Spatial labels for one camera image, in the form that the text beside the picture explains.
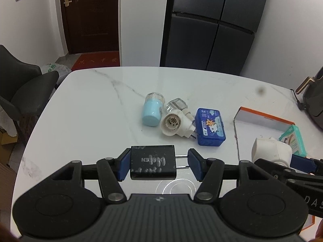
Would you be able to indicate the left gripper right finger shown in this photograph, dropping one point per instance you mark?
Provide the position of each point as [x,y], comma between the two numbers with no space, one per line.
[209,172]

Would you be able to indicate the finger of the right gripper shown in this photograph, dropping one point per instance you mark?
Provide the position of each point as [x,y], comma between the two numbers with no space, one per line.
[303,164]

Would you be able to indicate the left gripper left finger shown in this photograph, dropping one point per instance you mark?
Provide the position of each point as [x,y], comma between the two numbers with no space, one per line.
[112,171]

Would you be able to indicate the black power adapter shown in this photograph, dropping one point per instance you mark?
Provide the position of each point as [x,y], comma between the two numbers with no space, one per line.
[154,162]

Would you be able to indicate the white charger cube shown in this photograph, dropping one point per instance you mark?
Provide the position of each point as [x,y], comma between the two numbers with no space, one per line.
[271,150]

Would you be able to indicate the white plug-in repellent device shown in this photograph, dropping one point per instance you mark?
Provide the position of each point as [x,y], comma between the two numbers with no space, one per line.
[178,120]

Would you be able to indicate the light blue toothpick jar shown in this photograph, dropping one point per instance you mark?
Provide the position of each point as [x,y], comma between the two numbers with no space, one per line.
[152,110]

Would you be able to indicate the teal paper box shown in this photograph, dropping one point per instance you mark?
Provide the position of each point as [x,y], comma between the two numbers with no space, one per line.
[293,138]

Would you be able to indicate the orange-rimmed white tray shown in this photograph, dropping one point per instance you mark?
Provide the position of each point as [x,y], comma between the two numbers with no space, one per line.
[251,124]

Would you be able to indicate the dark air fryer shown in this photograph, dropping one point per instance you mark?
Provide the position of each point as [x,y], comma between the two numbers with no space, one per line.
[312,97]

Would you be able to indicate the white plastic bag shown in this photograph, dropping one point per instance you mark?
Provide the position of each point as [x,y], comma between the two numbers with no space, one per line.
[62,70]

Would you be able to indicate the red doormat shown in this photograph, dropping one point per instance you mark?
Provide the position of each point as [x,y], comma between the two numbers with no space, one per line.
[97,60]

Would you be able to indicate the black chair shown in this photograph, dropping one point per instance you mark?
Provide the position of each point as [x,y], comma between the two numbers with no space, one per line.
[25,90]

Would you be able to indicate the black refrigerator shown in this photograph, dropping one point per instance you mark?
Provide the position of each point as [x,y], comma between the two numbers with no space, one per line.
[210,35]

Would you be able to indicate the dark brown door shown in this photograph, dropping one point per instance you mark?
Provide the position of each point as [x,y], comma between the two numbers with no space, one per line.
[90,25]

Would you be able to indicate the gold door handle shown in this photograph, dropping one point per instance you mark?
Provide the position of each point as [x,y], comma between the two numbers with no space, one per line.
[67,2]

